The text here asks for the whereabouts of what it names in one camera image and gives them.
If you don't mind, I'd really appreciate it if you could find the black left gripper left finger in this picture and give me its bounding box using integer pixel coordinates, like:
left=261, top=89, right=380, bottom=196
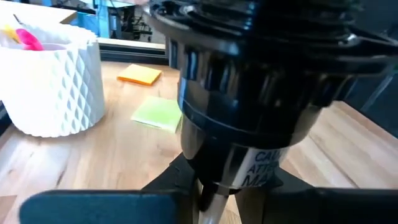
left=18, top=152, right=201, bottom=224

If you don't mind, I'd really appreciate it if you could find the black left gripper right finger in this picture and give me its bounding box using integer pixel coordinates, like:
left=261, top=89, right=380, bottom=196
left=234, top=166, right=398, bottom=224

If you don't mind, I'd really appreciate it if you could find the lamp with wooden base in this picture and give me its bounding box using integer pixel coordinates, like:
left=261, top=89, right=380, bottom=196
left=141, top=0, right=398, bottom=224

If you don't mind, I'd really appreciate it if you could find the green sticky note pad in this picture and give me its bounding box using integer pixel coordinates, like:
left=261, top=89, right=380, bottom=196
left=130, top=95, right=183, bottom=134

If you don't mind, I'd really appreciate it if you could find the white textured cup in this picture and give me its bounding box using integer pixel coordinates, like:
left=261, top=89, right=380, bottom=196
left=0, top=22, right=107, bottom=139

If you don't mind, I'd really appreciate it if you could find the orange sticky note pad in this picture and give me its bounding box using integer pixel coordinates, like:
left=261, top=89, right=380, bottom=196
left=116, top=63, right=163, bottom=86

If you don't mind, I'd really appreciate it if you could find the pink marker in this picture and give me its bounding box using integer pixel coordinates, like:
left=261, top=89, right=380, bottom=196
left=15, top=27, right=45, bottom=52

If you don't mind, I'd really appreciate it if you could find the yellow marker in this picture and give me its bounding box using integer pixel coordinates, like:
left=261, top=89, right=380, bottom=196
left=1, top=24, right=20, bottom=44

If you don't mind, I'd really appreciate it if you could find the light wood desk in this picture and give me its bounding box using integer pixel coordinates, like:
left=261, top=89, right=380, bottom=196
left=0, top=0, right=78, bottom=30

